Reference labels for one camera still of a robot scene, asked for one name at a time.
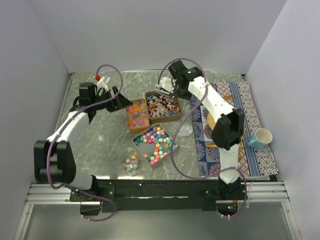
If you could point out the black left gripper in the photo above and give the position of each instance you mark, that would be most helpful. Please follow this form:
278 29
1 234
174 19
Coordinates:
120 101

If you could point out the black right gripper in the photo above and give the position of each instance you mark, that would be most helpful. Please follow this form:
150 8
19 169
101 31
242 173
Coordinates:
187 96

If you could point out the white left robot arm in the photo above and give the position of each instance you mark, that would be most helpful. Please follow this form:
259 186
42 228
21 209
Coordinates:
53 157

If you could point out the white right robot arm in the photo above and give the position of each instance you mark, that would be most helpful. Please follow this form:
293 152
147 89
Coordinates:
229 121

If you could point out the gold tin of gummy candies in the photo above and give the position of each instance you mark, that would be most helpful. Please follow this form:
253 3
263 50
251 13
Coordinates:
137 116

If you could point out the pink tin of star candies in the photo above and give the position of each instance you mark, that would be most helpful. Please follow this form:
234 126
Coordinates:
155 144

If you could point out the cream and orange plate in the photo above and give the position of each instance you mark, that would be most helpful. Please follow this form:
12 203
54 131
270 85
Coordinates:
211 121

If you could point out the gold fork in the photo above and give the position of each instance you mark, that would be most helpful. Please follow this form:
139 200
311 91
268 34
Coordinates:
228 97

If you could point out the clear glass jar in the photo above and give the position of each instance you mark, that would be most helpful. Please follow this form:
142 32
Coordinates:
130 161

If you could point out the light blue mug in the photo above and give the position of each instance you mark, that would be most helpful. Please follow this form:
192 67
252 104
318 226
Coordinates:
261 138

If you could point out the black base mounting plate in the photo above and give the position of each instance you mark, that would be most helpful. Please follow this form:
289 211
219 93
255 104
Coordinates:
140 195

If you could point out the patterned blue cloth mat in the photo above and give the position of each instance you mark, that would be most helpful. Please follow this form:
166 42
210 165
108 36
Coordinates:
255 162

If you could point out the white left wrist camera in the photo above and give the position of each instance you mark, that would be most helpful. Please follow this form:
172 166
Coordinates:
103 82

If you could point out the aluminium frame rail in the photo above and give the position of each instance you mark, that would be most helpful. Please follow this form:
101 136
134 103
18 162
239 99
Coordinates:
39 194

